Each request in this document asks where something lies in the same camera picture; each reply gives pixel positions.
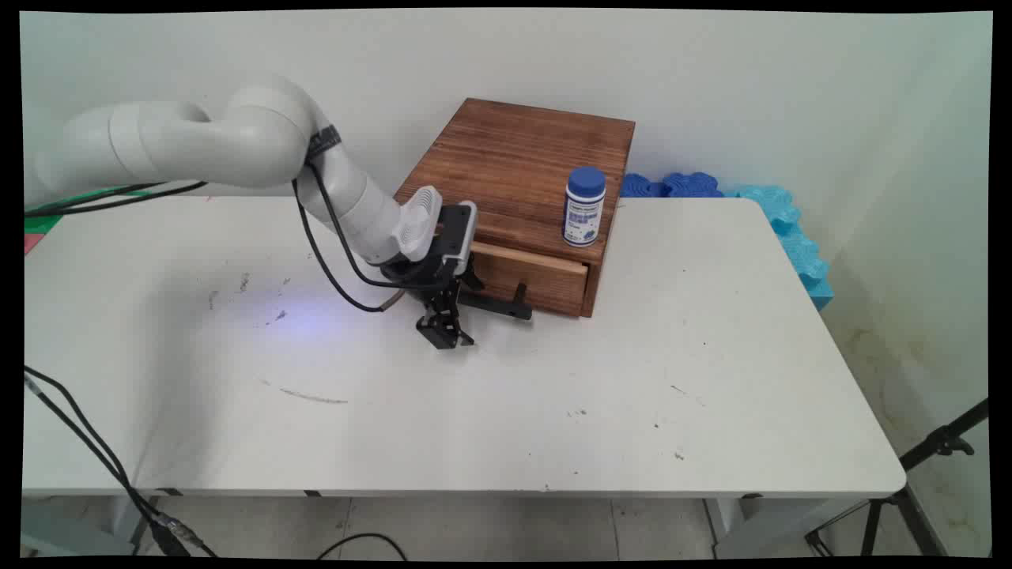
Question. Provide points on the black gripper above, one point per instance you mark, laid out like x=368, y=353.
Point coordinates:
x=423, y=273

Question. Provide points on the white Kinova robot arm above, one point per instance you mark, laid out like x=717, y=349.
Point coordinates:
x=237, y=142

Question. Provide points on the light wooden drawer front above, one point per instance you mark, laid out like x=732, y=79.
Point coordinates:
x=531, y=276

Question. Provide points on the wooden drawer box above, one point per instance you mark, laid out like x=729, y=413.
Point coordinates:
x=522, y=186

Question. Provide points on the white bottle blue cap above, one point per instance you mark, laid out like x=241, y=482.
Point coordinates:
x=584, y=206

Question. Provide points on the dark blue foam mat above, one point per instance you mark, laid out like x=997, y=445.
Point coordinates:
x=668, y=186

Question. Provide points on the light blue foam mat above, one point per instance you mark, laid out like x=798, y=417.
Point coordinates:
x=794, y=237

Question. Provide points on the green and red mat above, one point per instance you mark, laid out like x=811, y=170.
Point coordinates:
x=47, y=217

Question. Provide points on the black tripod stand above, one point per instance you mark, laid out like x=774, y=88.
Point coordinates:
x=901, y=494

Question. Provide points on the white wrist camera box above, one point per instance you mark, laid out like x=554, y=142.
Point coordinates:
x=458, y=235

